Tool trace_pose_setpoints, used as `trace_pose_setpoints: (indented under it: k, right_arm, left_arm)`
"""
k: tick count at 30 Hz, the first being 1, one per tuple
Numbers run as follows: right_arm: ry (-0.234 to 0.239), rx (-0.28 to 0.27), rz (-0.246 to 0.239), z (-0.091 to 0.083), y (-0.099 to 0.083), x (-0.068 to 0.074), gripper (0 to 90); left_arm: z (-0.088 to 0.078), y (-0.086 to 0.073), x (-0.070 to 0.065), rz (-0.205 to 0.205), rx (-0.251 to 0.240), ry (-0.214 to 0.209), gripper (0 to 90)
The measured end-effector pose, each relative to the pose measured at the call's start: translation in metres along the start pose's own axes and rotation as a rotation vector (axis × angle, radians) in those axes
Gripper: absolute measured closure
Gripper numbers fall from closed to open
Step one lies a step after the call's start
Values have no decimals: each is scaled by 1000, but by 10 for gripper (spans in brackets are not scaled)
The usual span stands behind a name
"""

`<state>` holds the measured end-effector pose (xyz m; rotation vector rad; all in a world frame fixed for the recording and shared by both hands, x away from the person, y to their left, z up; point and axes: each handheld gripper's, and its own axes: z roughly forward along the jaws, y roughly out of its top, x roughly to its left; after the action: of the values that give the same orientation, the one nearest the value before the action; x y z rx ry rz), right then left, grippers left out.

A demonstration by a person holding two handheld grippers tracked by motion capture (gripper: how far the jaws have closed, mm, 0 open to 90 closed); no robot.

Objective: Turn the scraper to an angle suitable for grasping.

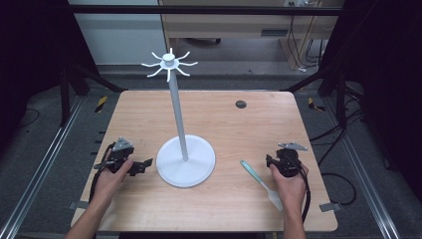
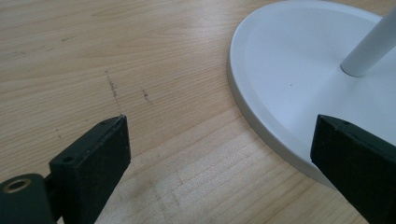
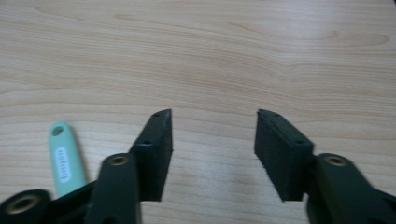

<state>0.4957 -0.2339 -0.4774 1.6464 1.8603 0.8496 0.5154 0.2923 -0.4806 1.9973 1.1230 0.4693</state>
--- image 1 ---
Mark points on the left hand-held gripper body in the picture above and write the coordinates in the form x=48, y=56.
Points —
x=120, y=153

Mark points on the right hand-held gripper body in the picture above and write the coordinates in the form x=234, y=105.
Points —
x=288, y=162

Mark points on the person's right hand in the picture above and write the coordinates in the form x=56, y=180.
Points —
x=293, y=192

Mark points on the person's left hand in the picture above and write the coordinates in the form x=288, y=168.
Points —
x=107, y=184

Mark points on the white hook stand rack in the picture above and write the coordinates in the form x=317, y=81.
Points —
x=184, y=162

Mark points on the yellow black floor marker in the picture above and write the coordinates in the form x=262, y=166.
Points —
x=313, y=104
x=101, y=103

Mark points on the black metal stand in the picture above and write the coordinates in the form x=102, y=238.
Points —
x=64, y=99
x=340, y=99

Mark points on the white cabinet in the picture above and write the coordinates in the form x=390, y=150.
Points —
x=122, y=36

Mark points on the dark curtain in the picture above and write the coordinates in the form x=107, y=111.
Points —
x=30, y=49
x=388, y=83

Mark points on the grey table edge bracket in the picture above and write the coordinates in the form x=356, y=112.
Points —
x=78, y=205
x=330, y=207

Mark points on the aluminium floor rail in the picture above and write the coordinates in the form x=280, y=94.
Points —
x=40, y=169
x=368, y=186

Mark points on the black horizontal frame bar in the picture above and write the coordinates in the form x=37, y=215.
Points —
x=199, y=10

